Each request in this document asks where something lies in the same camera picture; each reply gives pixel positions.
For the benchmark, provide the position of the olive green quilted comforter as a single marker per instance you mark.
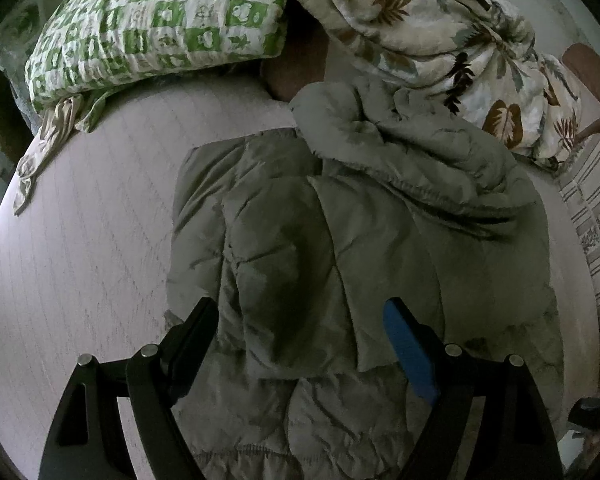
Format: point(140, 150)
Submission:
point(380, 240)

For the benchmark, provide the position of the grey floral pillow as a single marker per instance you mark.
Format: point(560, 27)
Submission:
point(15, 35)

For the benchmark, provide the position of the beige crumpled cloth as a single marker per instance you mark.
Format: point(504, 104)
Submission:
point(40, 155)

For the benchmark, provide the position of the leaf print blanket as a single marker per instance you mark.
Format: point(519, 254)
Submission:
point(430, 25)

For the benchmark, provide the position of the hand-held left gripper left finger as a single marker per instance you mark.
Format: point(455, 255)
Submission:
point(192, 340)

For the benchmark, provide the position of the striped floral cushion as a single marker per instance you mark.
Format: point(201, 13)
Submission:
point(597, 210)

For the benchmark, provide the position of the green checked pillow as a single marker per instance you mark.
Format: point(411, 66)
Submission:
point(155, 25)

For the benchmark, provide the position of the pink quilted bed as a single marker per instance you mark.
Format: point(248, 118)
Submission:
point(90, 220)

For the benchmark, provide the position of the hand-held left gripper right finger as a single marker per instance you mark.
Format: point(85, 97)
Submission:
point(407, 345)

